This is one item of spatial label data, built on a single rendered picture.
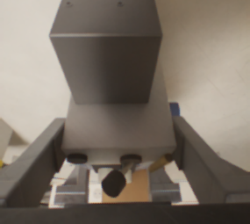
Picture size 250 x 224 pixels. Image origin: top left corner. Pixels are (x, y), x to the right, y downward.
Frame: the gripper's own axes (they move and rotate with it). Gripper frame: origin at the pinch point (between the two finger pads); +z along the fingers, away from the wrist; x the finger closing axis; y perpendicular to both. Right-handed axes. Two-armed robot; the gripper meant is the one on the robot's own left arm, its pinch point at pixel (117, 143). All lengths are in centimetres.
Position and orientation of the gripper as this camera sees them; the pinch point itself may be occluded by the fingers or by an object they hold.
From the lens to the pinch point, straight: 29.0
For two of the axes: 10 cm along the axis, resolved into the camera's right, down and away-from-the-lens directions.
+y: 0.1, -5.7, -8.2
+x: -10.0, 0.1, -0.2
